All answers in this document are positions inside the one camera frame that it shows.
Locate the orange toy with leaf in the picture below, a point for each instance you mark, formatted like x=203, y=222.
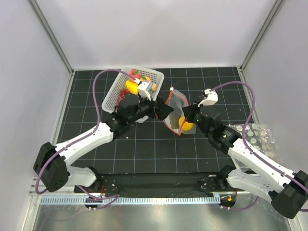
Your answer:
x=143, y=78

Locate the pink toy peach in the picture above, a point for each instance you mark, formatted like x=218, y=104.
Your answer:
x=134, y=73

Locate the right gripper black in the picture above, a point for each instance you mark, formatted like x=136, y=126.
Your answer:
x=189, y=111

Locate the left aluminium frame post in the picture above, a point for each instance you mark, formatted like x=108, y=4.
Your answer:
x=50, y=34

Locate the yellow toy mango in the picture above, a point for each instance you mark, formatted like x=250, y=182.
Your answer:
x=132, y=87

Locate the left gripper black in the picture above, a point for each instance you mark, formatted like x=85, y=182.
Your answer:
x=162, y=110

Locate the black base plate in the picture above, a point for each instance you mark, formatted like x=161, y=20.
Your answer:
x=162, y=185

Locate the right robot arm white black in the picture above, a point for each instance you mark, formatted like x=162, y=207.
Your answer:
x=286, y=190

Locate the yellow toy pear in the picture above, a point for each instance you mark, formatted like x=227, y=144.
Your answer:
x=184, y=125

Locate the right aluminium frame post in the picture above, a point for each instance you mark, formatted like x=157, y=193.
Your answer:
x=275, y=8

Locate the black grid mat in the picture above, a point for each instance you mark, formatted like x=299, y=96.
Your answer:
x=148, y=147

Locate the clear zip bag orange zipper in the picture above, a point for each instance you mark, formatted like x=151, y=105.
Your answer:
x=177, y=101

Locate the red toy grapes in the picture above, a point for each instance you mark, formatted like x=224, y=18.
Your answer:
x=122, y=94

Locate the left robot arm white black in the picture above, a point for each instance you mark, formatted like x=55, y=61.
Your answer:
x=53, y=164

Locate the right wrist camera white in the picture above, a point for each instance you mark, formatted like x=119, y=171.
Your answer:
x=209, y=98

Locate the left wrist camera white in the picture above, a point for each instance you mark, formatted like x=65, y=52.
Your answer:
x=143, y=89

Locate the white slotted cable duct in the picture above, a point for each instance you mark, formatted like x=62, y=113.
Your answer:
x=85, y=200

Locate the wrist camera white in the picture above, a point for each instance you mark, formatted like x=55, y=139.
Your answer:
x=143, y=89
x=209, y=98

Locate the aluminium frame post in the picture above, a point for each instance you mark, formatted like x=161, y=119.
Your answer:
x=275, y=8
x=50, y=34

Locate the white perforated plastic basket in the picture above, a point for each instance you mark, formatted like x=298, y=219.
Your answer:
x=156, y=77

